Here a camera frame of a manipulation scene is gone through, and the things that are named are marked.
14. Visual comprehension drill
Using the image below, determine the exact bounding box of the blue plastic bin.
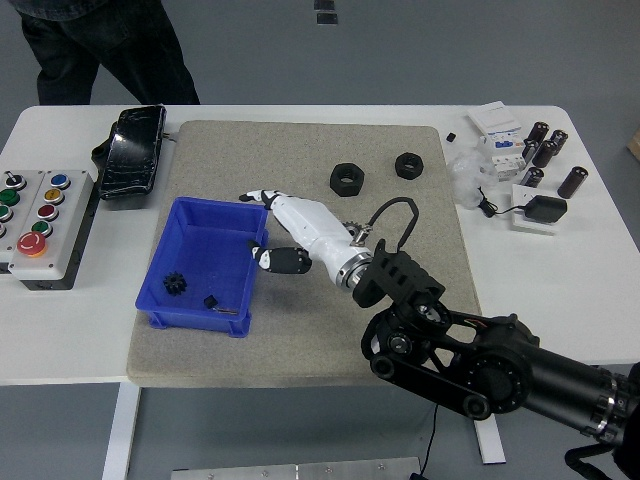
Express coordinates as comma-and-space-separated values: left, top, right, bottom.
135, 196, 271, 339

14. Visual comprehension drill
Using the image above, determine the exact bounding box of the red emergency stop button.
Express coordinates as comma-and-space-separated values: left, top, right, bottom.
16, 232, 48, 259

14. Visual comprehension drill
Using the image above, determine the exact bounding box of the black power adapter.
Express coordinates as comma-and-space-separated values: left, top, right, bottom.
522, 195, 569, 225

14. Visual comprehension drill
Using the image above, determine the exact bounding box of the black adapter cord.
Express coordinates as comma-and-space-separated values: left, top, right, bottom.
477, 185, 526, 219

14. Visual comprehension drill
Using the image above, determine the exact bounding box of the small black hex nut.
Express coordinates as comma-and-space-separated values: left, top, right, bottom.
393, 152, 426, 180

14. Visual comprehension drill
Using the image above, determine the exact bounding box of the white table leg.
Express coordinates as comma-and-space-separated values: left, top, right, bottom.
102, 384, 142, 480
469, 419, 507, 464

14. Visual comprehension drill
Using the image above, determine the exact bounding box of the white square plate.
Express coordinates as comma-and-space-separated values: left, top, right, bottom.
509, 183, 561, 236

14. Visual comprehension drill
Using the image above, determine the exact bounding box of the white cardboard box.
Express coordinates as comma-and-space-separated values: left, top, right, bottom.
467, 101, 524, 139

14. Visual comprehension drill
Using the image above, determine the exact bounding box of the small black gear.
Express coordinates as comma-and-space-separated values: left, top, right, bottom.
160, 271, 189, 297

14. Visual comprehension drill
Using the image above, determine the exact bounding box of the silver metal plate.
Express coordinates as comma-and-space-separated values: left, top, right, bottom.
171, 456, 421, 480

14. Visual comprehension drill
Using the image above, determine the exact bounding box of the white circuit breaker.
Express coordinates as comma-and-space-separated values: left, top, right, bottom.
477, 124, 530, 176

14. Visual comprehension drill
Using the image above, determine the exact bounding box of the large black gear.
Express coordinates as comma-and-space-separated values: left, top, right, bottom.
343, 221, 370, 247

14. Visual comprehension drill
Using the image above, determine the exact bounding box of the grey-brown foam mat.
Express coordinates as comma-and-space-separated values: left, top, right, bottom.
124, 119, 484, 389

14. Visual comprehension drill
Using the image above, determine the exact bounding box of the black control box base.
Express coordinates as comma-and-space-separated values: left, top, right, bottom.
0, 187, 101, 292

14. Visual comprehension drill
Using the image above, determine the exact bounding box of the grey five-button control box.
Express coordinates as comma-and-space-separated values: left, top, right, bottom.
7, 169, 96, 281

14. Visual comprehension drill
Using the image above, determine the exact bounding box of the large black hex nut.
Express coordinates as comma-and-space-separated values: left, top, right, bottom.
329, 162, 365, 197

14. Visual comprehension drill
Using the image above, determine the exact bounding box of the clear plastic bag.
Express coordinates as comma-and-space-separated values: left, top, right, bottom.
446, 148, 496, 209

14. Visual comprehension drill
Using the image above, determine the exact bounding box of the black hanging cable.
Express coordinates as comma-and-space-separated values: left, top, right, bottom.
412, 402, 442, 480

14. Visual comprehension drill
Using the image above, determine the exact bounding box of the person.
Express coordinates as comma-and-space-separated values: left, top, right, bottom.
0, 0, 201, 106

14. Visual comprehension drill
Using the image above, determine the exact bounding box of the grey selector-switch control box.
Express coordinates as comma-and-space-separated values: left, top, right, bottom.
0, 169, 47, 264

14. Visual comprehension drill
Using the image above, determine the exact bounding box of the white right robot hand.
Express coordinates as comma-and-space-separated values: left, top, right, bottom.
238, 188, 374, 281

